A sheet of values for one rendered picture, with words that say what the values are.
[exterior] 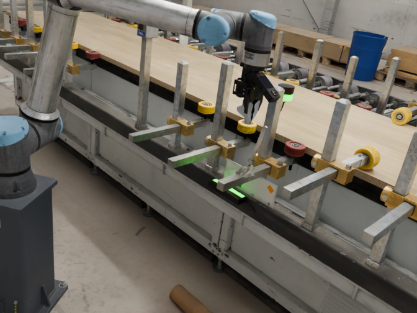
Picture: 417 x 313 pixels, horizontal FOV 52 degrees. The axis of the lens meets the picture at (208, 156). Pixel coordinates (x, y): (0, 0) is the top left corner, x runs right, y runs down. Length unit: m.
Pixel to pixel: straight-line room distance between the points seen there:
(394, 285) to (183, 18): 1.02
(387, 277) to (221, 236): 1.00
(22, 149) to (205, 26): 0.84
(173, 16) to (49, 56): 0.56
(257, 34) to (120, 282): 1.41
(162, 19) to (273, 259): 1.24
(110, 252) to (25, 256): 0.68
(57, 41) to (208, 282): 1.38
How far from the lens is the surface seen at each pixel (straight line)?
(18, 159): 1.74
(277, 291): 2.12
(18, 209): 1.73
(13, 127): 1.72
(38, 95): 1.79
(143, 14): 1.38
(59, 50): 1.71
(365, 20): 9.20
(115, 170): 2.90
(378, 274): 1.49
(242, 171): 1.49
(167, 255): 2.45
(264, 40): 1.43
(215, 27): 1.31
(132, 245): 2.50
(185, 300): 2.10
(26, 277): 1.95
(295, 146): 1.69
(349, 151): 1.78
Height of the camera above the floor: 1.53
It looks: 25 degrees down
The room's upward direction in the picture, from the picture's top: 8 degrees clockwise
